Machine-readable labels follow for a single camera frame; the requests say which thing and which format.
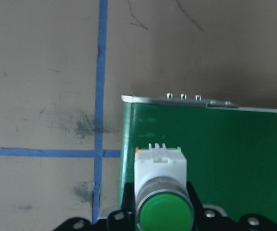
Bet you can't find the green belt conveyor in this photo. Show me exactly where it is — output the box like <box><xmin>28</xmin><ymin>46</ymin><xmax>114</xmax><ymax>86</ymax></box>
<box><xmin>117</xmin><ymin>94</ymin><xmax>277</xmax><ymax>231</ymax></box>

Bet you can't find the green push button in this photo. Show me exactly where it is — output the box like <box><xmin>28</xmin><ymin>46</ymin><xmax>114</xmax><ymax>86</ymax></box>
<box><xmin>134</xmin><ymin>142</ymin><xmax>195</xmax><ymax>231</ymax></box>

